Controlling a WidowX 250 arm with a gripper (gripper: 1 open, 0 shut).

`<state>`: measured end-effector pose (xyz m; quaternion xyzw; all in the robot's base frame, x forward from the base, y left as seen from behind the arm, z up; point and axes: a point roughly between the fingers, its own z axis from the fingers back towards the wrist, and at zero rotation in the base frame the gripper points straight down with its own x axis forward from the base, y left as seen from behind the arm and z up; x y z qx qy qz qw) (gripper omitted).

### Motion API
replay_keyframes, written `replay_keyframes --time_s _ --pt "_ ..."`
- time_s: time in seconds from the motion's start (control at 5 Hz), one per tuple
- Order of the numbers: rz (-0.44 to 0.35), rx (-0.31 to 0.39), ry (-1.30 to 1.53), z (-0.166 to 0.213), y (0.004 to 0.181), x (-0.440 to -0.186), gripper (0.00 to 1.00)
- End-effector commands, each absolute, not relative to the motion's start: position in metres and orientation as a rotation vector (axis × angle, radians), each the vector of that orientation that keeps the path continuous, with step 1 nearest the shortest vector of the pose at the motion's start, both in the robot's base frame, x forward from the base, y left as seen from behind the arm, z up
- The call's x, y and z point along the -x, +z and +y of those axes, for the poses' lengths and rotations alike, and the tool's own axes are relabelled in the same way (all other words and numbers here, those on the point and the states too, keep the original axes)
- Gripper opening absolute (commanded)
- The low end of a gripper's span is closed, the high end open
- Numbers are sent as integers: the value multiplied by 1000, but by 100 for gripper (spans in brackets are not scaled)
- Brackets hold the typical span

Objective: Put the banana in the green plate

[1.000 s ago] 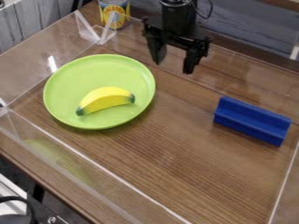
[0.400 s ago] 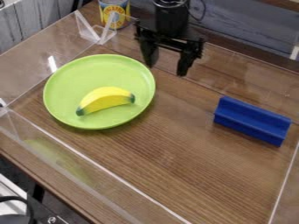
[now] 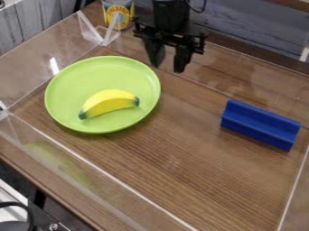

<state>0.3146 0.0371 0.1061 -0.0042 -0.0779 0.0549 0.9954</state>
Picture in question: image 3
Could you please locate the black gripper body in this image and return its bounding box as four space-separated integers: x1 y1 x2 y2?
131 0 208 56

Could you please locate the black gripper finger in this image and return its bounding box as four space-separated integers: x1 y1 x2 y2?
141 36 165 68
173 44 192 73

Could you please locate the yellow toy banana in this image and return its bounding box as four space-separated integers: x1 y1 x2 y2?
78 89 140 120

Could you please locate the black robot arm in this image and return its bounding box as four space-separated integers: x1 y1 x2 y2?
133 0 208 73

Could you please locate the green round plate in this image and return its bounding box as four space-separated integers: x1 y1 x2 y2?
44 56 161 134

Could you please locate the yellow blue tin can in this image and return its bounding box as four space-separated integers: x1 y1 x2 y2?
101 0 135 30

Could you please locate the blue plastic block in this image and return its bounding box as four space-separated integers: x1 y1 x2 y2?
220 99 302 152

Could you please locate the clear acrylic corner bracket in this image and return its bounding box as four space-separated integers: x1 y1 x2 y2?
77 11 120 47

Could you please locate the clear acrylic enclosure wall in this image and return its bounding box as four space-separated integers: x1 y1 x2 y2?
0 110 197 231

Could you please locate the black cable lower left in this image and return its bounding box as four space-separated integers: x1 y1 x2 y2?
0 201 34 231

